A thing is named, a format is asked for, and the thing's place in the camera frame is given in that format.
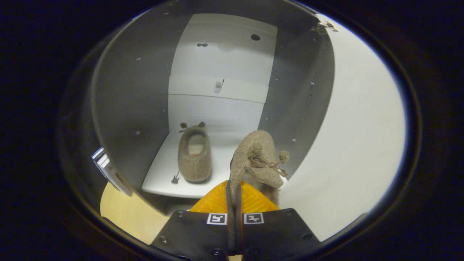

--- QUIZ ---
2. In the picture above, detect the beige knitted shoe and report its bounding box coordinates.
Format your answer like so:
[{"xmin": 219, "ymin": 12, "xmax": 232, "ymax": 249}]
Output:
[
  {"xmin": 177, "ymin": 121, "xmax": 213, "ymax": 183},
  {"xmin": 229, "ymin": 130, "xmax": 290, "ymax": 210}
]

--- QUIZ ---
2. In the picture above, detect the metal door hinge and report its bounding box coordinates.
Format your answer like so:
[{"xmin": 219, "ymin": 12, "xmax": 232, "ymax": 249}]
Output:
[{"xmin": 311, "ymin": 21, "xmax": 339, "ymax": 36}]

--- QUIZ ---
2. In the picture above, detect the white small box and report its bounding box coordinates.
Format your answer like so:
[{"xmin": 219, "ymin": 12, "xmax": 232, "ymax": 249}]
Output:
[{"xmin": 96, "ymin": 154, "xmax": 134, "ymax": 197}]

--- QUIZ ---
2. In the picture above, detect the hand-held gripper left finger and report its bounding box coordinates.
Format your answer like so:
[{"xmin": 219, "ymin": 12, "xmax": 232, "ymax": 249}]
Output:
[{"xmin": 150, "ymin": 180, "xmax": 235, "ymax": 261}]

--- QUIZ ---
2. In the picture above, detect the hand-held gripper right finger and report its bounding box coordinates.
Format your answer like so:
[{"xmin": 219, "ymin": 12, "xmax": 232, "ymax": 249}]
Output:
[{"xmin": 236, "ymin": 181, "xmax": 321, "ymax": 261}]

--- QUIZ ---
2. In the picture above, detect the white shoe cabinet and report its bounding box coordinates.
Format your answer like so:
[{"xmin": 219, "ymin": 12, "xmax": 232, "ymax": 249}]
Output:
[{"xmin": 90, "ymin": 0, "xmax": 336, "ymax": 218}]

